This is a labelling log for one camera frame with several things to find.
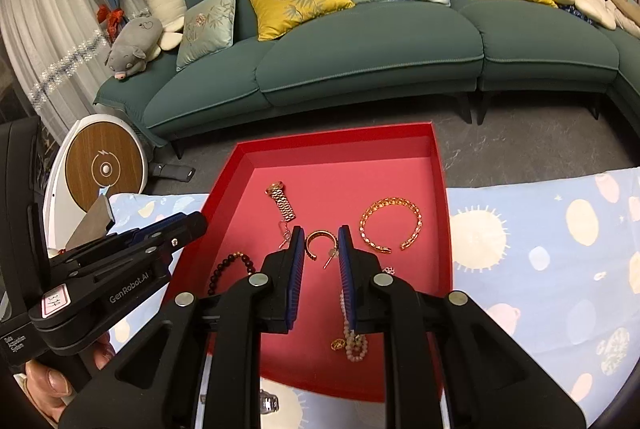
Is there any gold bangle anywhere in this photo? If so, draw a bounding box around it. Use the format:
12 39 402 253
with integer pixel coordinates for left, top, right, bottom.
359 197 424 253

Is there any grey pig plush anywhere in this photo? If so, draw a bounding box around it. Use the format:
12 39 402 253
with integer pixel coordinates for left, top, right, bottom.
104 16 165 82

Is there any pearl bracelet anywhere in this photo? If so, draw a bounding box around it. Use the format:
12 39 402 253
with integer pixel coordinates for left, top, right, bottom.
330 289 371 364

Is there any red cardboard box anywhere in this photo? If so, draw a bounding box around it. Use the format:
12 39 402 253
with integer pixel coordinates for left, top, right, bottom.
169 121 455 405

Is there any white machine with wooden disc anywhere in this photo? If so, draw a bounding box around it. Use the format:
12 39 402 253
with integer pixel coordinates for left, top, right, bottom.
42 114 149 255

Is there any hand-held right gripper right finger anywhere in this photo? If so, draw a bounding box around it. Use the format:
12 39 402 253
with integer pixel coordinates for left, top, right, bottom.
337 224 586 429

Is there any gold hoop earring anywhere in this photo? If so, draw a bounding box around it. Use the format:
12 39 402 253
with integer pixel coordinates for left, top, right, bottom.
305 230 342 271

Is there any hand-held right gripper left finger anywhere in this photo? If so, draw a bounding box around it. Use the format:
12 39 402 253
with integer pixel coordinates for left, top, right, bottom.
57 225 306 429

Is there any white sheer curtain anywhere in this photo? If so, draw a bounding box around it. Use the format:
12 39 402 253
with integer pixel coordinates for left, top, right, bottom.
0 0 113 144

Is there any silver link bracelet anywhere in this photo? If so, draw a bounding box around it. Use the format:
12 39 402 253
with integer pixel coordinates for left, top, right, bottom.
257 389 279 415

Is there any blue patterned cushion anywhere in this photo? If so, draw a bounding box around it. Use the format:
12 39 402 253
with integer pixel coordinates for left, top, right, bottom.
557 4 598 24

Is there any black machine foot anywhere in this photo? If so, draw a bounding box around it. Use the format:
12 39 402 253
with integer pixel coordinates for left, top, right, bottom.
151 163 197 182

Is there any beige plush toy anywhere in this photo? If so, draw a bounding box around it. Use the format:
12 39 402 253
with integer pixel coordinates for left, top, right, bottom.
600 0 640 40

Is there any red curtain bow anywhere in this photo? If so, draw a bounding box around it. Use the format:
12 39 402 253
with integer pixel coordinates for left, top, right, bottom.
96 4 126 37

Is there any gold watch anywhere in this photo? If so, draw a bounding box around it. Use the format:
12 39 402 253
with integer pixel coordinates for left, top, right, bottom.
265 181 298 222

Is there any green sofa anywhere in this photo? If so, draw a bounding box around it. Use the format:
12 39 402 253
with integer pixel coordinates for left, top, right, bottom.
94 0 640 160

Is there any brown flat pouch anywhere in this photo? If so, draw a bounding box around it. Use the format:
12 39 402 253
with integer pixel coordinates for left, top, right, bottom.
66 194 117 250

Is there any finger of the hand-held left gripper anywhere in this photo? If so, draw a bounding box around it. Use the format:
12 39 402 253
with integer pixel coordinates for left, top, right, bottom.
49 214 187 266
65 212 209 283

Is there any person's left hand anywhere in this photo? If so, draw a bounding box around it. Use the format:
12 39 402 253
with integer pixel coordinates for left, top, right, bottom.
20 333 117 421

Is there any blue printed tablecloth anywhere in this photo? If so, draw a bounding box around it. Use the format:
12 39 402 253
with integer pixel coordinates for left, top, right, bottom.
105 166 640 429

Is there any black bead bracelet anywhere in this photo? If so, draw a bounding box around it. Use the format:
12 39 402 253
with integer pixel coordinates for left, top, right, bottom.
207 251 257 296

